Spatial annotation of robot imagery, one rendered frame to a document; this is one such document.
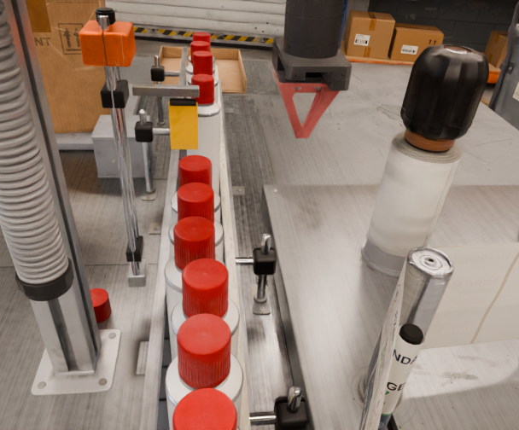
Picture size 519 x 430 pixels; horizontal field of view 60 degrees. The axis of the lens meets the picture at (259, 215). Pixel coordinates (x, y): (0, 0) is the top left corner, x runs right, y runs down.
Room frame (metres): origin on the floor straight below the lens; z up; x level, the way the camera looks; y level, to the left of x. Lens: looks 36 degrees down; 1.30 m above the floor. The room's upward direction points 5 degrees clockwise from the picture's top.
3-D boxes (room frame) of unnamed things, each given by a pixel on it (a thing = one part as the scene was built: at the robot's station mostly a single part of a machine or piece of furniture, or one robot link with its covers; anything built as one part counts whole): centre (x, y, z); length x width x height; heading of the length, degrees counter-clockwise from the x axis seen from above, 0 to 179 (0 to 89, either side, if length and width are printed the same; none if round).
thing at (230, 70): (1.37, 0.22, 0.85); 0.30 x 0.26 x 0.04; 9
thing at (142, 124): (0.70, 0.19, 0.91); 0.07 x 0.03 x 0.16; 99
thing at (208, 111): (0.62, 0.10, 0.98); 0.05 x 0.05 x 0.20
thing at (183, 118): (0.44, 0.09, 1.09); 0.03 x 0.01 x 0.06; 99
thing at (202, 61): (0.73, 0.11, 0.98); 0.05 x 0.05 x 0.20
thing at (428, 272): (0.28, -0.14, 0.97); 0.05 x 0.05 x 0.19
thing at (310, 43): (0.48, -0.04, 1.19); 0.10 x 0.07 x 0.07; 8
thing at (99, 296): (0.40, 0.20, 0.85); 0.03 x 0.03 x 0.03
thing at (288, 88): (0.49, -0.04, 1.12); 0.07 x 0.07 x 0.09; 8
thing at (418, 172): (0.51, -0.20, 1.03); 0.09 x 0.09 x 0.30
